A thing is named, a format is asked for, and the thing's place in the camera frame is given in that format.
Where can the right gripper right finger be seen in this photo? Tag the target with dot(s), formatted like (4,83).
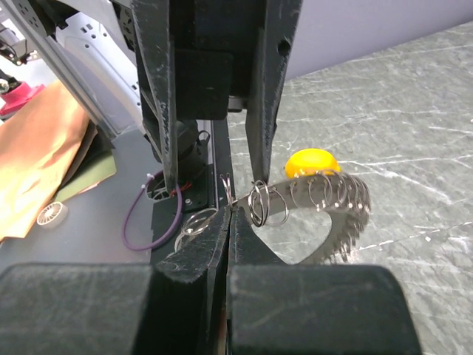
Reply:
(276,308)

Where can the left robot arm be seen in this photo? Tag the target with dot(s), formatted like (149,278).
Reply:
(91,47)

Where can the brown paper bag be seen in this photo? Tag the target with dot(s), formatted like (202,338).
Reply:
(40,145)

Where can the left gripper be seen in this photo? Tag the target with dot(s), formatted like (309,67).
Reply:
(215,43)

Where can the white round fan disc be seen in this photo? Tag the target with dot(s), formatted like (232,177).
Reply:
(52,215)

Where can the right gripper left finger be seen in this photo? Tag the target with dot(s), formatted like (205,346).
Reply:
(173,307)

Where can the yellow lemon on table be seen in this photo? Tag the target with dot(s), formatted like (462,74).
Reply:
(310,161)

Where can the pink round object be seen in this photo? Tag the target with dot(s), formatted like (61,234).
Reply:
(16,98)

